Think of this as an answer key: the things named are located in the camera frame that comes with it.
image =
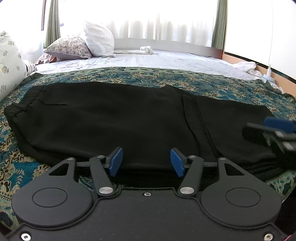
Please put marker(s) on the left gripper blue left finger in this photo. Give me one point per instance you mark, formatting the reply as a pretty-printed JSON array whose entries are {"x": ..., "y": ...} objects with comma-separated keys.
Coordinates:
[{"x": 102, "y": 168}]

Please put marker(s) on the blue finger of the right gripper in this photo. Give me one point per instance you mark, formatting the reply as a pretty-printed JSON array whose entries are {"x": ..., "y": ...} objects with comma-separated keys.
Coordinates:
[
  {"x": 259, "y": 134},
  {"x": 287, "y": 126}
]

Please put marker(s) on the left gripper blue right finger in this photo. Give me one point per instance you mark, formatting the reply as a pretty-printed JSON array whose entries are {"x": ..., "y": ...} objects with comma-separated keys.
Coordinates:
[{"x": 189, "y": 169}]

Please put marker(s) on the black pants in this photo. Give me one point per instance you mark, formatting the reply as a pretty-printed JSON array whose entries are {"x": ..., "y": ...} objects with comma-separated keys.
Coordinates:
[{"x": 82, "y": 120}]

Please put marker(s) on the crumpled white cloth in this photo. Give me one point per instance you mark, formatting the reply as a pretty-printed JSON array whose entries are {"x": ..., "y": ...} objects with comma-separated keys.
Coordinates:
[{"x": 245, "y": 66}]

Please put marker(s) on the teal paisley bedspread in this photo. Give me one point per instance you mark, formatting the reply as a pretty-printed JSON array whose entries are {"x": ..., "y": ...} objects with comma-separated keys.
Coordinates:
[{"x": 18, "y": 169}]

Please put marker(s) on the green curtain right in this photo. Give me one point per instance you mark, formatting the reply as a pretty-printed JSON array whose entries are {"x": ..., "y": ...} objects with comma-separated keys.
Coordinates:
[{"x": 219, "y": 33}]

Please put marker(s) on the green curtain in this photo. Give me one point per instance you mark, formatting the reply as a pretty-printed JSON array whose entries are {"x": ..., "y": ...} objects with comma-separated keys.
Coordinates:
[
  {"x": 53, "y": 24},
  {"x": 219, "y": 33}
]

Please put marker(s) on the white bed sheet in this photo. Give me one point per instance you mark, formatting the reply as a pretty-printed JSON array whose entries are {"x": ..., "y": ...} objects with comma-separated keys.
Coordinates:
[{"x": 159, "y": 59}]

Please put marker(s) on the white sheer curtain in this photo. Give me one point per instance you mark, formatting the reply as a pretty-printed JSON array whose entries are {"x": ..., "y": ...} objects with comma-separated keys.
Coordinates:
[{"x": 181, "y": 21}]

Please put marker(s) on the small white rolled cloth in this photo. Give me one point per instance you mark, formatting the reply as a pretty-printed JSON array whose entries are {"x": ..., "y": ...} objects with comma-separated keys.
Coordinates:
[{"x": 147, "y": 50}]

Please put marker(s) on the white blue patterned cloth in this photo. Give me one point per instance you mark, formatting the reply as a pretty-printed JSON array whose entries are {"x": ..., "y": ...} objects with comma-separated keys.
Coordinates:
[{"x": 30, "y": 67}]

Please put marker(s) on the floral purple pillow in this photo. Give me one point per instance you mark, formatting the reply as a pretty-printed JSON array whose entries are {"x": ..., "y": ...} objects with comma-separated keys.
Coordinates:
[{"x": 69, "y": 48}]

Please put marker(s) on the large white floral pillow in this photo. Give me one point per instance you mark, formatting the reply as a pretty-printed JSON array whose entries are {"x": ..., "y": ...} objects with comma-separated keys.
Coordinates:
[{"x": 12, "y": 68}]

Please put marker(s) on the green curtain left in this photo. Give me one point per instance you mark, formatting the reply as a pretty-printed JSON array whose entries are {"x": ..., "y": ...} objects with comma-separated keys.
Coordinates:
[{"x": 53, "y": 24}]

